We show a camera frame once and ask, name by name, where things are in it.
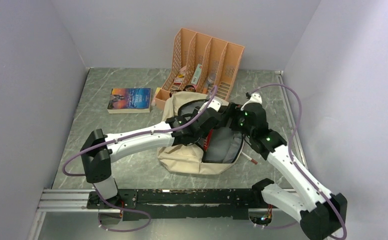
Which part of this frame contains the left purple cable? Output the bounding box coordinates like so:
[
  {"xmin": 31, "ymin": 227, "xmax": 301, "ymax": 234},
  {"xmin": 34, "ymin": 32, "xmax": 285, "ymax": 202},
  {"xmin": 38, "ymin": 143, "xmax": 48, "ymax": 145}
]
[{"xmin": 62, "ymin": 85, "xmax": 219, "ymax": 213}]

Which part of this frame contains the red patterned book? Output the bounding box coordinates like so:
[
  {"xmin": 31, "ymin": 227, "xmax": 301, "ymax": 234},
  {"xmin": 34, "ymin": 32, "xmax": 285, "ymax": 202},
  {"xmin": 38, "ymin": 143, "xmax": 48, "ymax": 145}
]
[{"xmin": 203, "ymin": 129, "xmax": 213, "ymax": 151}]

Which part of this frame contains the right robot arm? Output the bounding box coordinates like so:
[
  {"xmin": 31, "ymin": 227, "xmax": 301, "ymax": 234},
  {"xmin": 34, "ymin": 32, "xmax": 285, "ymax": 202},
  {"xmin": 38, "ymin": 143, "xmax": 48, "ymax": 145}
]
[{"xmin": 225, "ymin": 102, "xmax": 348, "ymax": 240}]

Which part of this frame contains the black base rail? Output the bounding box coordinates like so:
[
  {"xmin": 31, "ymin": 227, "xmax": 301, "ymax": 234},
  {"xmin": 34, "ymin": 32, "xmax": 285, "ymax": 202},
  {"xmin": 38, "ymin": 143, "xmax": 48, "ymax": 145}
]
[{"xmin": 87, "ymin": 188, "xmax": 284, "ymax": 223}]

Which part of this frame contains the white red pen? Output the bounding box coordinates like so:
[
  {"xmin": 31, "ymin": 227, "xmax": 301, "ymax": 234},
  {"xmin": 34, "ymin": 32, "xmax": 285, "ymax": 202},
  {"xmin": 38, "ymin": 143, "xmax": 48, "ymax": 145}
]
[{"xmin": 241, "ymin": 152, "xmax": 258, "ymax": 165}]

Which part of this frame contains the red white small box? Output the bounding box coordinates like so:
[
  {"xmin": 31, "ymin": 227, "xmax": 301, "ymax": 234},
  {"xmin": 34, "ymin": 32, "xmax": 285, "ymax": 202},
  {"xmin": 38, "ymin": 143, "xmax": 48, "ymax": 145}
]
[{"xmin": 173, "ymin": 66, "xmax": 187, "ymax": 85}]

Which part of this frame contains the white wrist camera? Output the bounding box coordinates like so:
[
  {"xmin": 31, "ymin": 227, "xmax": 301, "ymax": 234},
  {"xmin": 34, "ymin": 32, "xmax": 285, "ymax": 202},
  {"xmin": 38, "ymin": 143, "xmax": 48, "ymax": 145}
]
[
  {"xmin": 241, "ymin": 92, "xmax": 263, "ymax": 111},
  {"xmin": 198, "ymin": 98, "xmax": 229, "ymax": 113}
]

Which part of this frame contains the orange handled tool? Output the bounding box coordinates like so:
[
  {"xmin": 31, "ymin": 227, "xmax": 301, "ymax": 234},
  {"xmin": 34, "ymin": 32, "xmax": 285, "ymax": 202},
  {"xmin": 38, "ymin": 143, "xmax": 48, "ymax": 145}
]
[{"xmin": 202, "ymin": 82, "xmax": 210, "ymax": 95}]

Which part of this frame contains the orange plastic file organizer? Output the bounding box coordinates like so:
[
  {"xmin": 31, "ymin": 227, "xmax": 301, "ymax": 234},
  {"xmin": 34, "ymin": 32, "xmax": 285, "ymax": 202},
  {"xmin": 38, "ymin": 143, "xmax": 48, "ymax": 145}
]
[{"xmin": 156, "ymin": 28, "xmax": 245, "ymax": 110}]

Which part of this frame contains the beige canvas backpack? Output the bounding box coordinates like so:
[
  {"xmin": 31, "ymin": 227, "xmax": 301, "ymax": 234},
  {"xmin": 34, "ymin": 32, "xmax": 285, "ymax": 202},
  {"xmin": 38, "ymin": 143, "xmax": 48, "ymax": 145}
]
[{"xmin": 157, "ymin": 91, "xmax": 244, "ymax": 175}]

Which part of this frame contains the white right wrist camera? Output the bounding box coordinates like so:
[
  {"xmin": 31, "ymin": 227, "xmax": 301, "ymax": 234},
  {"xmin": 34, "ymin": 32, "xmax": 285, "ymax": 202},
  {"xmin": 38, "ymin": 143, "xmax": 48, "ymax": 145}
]
[{"xmin": 241, "ymin": 92, "xmax": 263, "ymax": 111}]

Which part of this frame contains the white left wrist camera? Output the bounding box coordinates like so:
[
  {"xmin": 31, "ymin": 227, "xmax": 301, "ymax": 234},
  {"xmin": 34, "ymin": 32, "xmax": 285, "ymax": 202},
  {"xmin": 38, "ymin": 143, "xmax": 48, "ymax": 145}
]
[{"xmin": 198, "ymin": 98, "xmax": 229, "ymax": 113}]

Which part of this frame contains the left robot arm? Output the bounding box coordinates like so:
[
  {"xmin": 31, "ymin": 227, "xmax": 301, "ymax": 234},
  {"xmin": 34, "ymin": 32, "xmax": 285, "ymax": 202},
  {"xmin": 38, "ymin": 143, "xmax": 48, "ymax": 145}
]
[{"xmin": 80, "ymin": 103, "xmax": 221, "ymax": 208}]

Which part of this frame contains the blue cover book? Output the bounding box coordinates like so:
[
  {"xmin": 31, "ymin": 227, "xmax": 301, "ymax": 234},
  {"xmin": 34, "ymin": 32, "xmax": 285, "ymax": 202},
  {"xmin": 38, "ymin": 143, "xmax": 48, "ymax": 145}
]
[{"xmin": 107, "ymin": 88, "xmax": 151, "ymax": 114}]

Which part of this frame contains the green white box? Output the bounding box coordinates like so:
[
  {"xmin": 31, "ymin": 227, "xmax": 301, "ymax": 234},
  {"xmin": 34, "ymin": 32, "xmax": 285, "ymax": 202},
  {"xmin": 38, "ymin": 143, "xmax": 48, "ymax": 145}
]
[{"xmin": 190, "ymin": 63, "xmax": 202, "ymax": 86}]

